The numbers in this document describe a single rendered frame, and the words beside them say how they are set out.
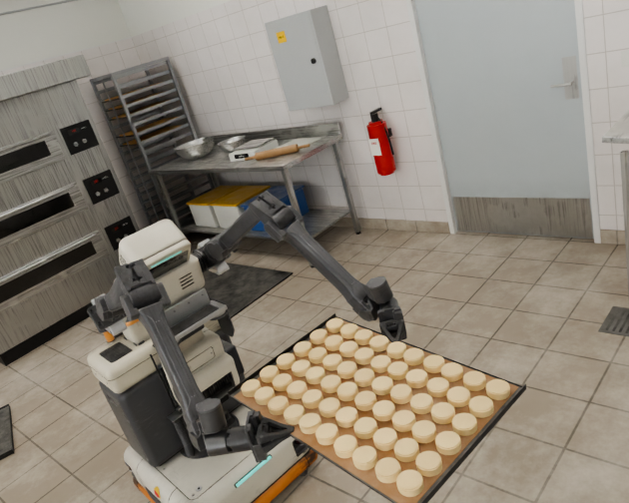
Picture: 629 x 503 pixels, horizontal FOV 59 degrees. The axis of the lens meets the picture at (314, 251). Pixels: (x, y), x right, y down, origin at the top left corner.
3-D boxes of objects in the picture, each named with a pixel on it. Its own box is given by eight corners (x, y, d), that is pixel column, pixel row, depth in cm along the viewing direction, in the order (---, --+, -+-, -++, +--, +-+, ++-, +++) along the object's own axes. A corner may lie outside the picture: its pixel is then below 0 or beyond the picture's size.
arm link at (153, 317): (158, 286, 151) (119, 300, 145) (161, 278, 146) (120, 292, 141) (228, 434, 141) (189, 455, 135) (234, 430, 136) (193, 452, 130)
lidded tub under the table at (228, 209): (218, 229, 535) (209, 204, 525) (253, 209, 563) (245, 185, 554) (244, 231, 509) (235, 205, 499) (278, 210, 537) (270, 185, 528)
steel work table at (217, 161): (180, 251, 577) (144, 161, 540) (232, 222, 622) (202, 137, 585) (314, 269, 447) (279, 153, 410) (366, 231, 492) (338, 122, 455)
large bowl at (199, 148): (172, 165, 539) (166, 151, 534) (203, 151, 563) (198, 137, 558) (195, 164, 512) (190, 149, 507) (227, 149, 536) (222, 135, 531)
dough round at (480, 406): (496, 404, 120) (495, 397, 120) (489, 420, 117) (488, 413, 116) (473, 399, 123) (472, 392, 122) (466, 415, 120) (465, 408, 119)
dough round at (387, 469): (373, 468, 113) (371, 460, 112) (396, 460, 113) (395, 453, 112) (380, 487, 108) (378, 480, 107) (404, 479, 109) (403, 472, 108)
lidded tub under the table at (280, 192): (249, 232, 503) (240, 205, 493) (282, 211, 533) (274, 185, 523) (279, 234, 478) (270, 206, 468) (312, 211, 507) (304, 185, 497)
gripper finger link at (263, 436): (290, 432, 124) (250, 438, 125) (298, 456, 126) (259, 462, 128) (293, 411, 130) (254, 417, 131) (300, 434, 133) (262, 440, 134)
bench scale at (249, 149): (230, 162, 478) (227, 152, 474) (254, 149, 500) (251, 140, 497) (256, 159, 460) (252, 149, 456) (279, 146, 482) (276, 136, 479)
